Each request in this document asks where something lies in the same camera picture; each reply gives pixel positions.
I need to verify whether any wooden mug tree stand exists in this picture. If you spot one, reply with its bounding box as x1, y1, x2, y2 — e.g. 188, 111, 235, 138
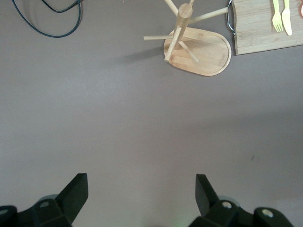
143, 0, 232, 77

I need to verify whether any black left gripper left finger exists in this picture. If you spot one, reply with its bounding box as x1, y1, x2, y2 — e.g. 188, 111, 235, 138
0, 173, 89, 227

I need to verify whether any yellow plastic fork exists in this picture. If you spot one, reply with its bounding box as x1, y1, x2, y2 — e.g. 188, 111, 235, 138
271, 0, 284, 33

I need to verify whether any brown table cover mat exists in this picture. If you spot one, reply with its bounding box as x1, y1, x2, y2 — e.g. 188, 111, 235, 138
0, 0, 303, 227

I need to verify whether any black loose cable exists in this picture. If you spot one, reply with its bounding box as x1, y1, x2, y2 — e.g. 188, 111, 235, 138
41, 0, 81, 13
11, 0, 82, 39

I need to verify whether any yellow plastic knife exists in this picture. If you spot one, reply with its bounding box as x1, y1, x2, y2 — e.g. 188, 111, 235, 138
281, 0, 293, 36

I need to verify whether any bamboo cutting board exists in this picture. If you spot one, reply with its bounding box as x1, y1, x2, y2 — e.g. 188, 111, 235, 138
226, 0, 303, 56

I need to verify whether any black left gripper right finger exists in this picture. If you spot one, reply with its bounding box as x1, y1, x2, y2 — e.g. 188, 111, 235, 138
195, 174, 294, 227

